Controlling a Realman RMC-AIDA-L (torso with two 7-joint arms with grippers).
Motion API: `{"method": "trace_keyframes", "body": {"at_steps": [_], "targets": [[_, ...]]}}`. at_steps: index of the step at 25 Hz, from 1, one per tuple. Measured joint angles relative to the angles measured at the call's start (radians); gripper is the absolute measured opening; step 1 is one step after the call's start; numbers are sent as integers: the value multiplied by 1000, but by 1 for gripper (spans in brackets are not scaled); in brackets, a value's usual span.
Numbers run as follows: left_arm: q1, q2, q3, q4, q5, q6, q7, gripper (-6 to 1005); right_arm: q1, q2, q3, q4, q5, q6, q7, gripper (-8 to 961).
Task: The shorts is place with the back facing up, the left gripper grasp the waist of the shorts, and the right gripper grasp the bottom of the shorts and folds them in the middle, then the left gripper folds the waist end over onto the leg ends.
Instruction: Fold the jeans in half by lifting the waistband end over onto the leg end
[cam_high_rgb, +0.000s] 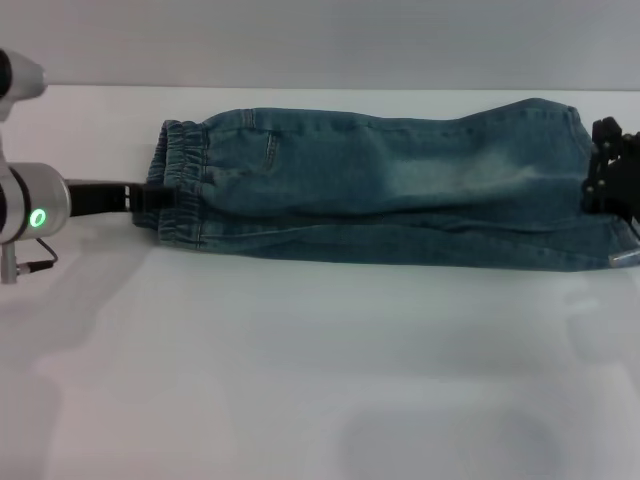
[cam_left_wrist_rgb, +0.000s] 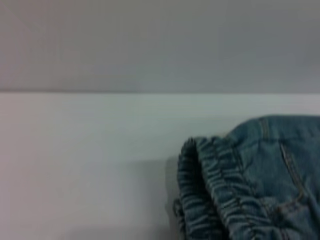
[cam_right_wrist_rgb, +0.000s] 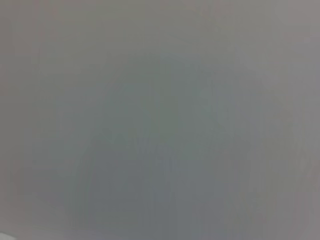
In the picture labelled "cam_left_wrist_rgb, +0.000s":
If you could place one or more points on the blue denim shorts with print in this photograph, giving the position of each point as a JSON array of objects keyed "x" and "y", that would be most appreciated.
[{"x": 252, "y": 182}]

